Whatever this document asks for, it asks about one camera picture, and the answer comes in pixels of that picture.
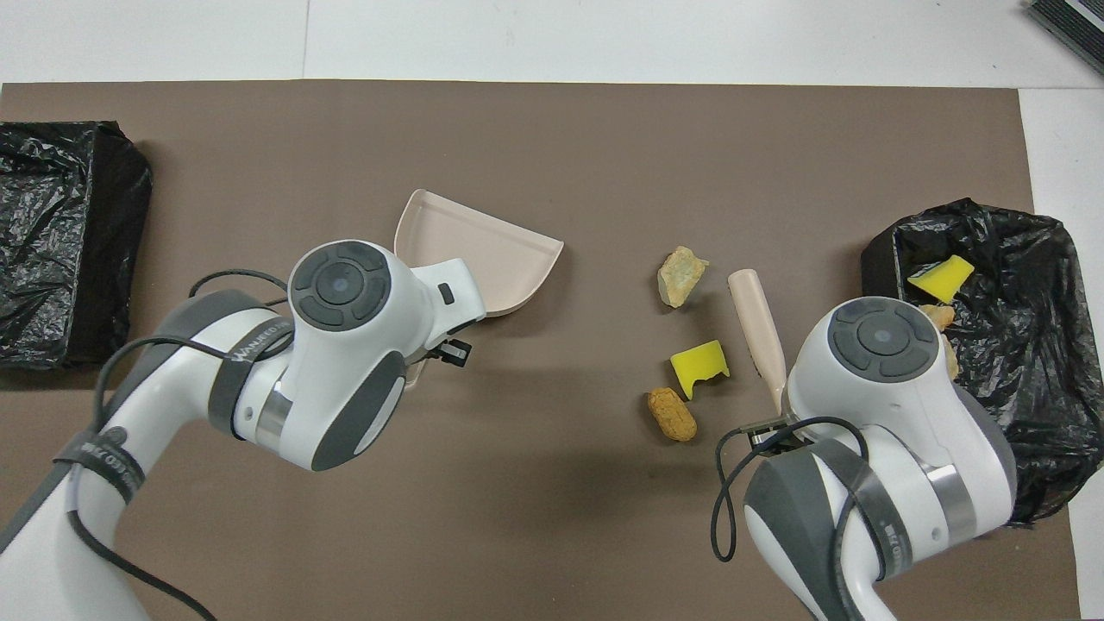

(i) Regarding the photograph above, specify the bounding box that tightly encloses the yellow wedge sponge piece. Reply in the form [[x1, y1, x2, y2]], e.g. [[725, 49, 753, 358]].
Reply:
[[906, 254, 975, 304]]

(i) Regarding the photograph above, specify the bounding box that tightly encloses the yellow notched sponge piece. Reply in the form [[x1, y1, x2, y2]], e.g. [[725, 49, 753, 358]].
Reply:
[[670, 339, 731, 401]]

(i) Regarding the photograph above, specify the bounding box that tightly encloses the pale greenish bread chunk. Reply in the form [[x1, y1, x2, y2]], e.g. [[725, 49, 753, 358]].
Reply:
[[657, 245, 711, 309]]

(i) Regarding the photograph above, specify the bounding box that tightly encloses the beige plastic dustpan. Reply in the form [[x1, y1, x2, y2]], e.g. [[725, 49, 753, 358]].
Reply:
[[394, 189, 566, 389]]

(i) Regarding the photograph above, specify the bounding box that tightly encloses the beige hand brush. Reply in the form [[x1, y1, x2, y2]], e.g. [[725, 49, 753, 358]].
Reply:
[[727, 268, 788, 415]]

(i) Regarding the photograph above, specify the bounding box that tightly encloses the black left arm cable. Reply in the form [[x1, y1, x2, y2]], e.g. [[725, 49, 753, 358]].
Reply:
[[67, 269, 298, 621]]

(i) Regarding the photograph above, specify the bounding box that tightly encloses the brown table mat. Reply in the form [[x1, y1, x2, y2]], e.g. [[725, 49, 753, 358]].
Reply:
[[0, 80, 1082, 621]]

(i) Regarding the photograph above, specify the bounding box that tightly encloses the dark ribbed device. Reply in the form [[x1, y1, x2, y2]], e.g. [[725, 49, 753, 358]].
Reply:
[[1025, 0, 1104, 77]]

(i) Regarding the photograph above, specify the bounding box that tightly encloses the bin lined with black bag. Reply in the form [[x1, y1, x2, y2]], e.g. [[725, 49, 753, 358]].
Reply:
[[860, 198, 1104, 529], [0, 120, 154, 373]]

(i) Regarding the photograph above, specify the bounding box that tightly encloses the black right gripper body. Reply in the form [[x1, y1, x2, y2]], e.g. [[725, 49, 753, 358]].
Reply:
[[749, 416, 807, 455]]

